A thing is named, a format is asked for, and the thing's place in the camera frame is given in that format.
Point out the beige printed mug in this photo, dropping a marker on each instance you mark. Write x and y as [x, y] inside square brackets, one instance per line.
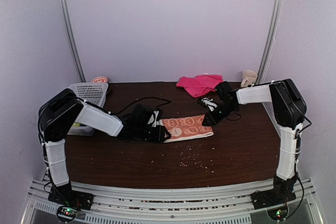
[248, 78]

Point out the left aluminium post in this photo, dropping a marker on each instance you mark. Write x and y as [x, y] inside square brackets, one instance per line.
[71, 40]

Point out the orange bunny towel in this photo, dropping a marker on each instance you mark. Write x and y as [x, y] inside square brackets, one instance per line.
[188, 128]

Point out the aluminium post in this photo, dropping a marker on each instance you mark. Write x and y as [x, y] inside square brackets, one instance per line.
[71, 40]
[270, 40]

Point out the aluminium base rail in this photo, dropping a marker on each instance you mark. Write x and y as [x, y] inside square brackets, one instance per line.
[221, 204]

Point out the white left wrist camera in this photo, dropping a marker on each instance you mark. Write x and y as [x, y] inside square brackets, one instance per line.
[155, 119]

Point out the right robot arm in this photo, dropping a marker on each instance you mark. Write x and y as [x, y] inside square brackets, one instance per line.
[290, 114]

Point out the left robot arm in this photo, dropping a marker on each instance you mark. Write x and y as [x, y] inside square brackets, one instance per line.
[66, 114]

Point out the pink towel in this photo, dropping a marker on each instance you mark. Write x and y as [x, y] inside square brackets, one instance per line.
[199, 85]

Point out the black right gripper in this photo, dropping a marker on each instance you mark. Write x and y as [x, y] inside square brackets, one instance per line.
[212, 121]

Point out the right aluminium post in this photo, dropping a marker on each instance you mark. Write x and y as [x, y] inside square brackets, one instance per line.
[270, 40]

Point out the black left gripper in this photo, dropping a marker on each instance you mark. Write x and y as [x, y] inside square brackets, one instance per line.
[159, 135]

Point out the red white bowl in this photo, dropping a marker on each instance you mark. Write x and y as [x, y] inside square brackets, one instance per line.
[100, 79]

